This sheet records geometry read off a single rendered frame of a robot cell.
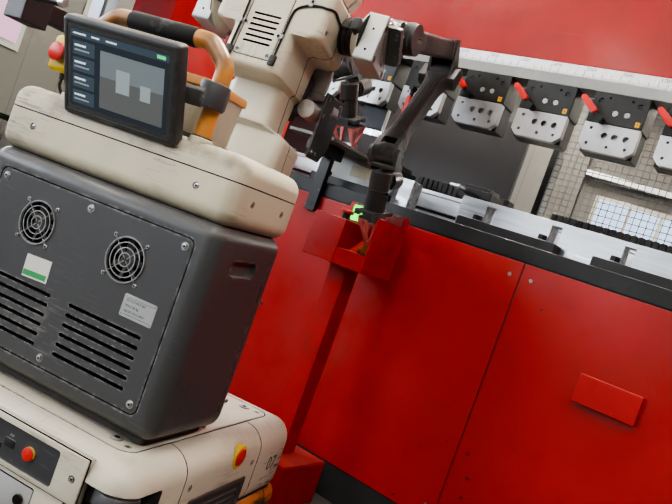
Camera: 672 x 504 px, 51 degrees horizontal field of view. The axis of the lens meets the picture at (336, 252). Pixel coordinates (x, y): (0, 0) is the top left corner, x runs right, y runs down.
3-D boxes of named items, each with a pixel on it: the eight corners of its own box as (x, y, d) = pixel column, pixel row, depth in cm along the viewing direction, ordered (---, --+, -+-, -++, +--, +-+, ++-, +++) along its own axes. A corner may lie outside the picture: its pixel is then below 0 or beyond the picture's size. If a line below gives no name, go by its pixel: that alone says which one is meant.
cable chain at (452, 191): (415, 185, 267) (419, 175, 267) (422, 189, 272) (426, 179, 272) (505, 211, 246) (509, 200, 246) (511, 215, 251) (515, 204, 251)
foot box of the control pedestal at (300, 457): (202, 477, 191) (217, 435, 190) (260, 468, 212) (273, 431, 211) (256, 515, 180) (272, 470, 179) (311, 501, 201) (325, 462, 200)
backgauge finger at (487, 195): (436, 184, 224) (442, 169, 224) (469, 203, 245) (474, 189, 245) (469, 193, 217) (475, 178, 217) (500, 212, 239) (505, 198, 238)
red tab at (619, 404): (570, 400, 171) (580, 372, 171) (572, 400, 173) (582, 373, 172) (633, 427, 162) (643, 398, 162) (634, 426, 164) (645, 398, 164)
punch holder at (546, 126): (508, 132, 205) (528, 78, 205) (518, 141, 212) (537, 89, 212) (557, 143, 197) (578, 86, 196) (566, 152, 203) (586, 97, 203)
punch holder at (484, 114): (449, 119, 217) (467, 68, 216) (460, 128, 224) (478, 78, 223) (493, 129, 208) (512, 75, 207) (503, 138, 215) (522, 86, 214)
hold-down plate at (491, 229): (453, 223, 205) (457, 214, 205) (461, 227, 210) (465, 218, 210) (551, 254, 188) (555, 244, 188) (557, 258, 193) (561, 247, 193)
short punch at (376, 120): (354, 130, 240) (364, 103, 239) (358, 132, 241) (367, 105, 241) (378, 136, 234) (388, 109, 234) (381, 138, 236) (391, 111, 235)
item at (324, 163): (286, 201, 219) (309, 135, 218) (313, 211, 230) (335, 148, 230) (295, 204, 216) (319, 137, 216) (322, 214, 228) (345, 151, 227)
